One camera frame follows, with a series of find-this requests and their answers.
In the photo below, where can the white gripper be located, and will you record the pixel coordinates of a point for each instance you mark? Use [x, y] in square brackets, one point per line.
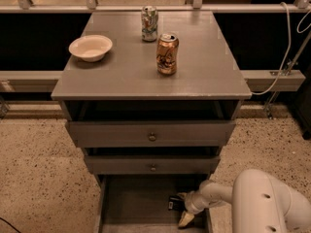
[193, 203]

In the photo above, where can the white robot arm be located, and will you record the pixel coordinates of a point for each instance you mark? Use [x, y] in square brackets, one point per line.
[260, 203]

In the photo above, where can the round middle drawer knob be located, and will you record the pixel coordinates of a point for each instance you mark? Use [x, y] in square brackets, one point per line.
[153, 168]

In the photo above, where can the round drawer knob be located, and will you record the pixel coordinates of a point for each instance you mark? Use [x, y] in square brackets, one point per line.
[153, 168]
[152, 137]

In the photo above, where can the grey open bottom drawer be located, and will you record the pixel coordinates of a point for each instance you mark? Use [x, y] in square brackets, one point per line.
[139, 204]

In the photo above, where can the round top drawer knob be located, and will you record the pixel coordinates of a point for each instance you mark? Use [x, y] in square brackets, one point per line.
[152, 137]

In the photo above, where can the grey middle drawer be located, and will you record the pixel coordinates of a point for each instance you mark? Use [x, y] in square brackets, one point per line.
[140, 164]

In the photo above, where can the grey top drawer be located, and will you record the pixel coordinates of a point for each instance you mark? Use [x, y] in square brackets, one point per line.
[134, 134]

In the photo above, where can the grey wooden drawer cabinet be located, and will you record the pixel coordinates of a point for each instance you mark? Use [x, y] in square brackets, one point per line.
[151, 109]

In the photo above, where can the orange soda can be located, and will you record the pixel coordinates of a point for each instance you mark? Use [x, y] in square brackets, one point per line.
[166, 53]

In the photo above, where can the metal stand leg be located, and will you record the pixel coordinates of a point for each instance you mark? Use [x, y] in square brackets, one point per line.
[272, 98]

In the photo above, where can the white bowl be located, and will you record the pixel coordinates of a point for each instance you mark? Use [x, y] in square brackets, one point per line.
[90, 48]

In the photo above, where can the green white soda can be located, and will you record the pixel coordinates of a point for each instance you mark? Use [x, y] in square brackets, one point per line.
[149, 19]

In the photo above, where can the metal railing frame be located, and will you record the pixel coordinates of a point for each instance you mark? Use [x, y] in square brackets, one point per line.
[35, 44]

